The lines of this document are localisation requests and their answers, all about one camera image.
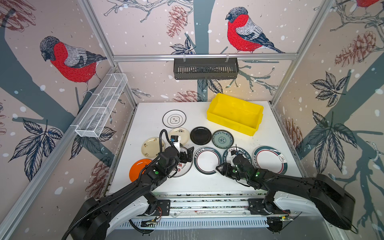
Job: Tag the white wire mesh basket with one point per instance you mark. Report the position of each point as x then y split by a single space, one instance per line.
99 112

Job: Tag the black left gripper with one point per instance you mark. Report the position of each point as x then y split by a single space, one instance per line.
189 155

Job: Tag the white plate green red rim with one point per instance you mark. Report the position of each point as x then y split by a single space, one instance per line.
269 158

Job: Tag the teal patterned small plate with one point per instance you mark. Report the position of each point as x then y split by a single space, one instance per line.
222 139

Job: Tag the white plate thin green rim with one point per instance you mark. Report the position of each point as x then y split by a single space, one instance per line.
174 119

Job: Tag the white plate green band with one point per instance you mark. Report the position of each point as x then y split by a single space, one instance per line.
206 160

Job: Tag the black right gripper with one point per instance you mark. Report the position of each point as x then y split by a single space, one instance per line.
225 169

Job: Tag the yellow plastic bin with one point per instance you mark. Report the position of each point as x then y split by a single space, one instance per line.
235 114

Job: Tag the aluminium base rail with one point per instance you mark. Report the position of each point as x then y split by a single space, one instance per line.
207 212

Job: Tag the cream plate red seal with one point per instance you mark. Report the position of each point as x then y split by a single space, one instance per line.
151 147

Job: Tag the black hanging wire basket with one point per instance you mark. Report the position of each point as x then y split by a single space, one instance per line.
206 68

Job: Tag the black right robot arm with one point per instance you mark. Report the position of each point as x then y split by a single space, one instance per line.
334 203

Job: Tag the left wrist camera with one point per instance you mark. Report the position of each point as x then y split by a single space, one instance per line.
175 140

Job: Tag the cream plate black flower pattern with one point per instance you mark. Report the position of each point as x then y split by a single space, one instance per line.
183 134

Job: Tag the orange plate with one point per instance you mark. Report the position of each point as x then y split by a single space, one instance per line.
137 167

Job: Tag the black round plate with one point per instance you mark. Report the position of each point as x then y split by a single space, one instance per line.
200 136

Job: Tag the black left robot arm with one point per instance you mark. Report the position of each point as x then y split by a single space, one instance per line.
97 218

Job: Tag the white plate red green characters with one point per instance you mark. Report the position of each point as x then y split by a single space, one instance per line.
181 169

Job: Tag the white plate green lettered rim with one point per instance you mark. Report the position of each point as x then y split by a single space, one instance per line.
240 154

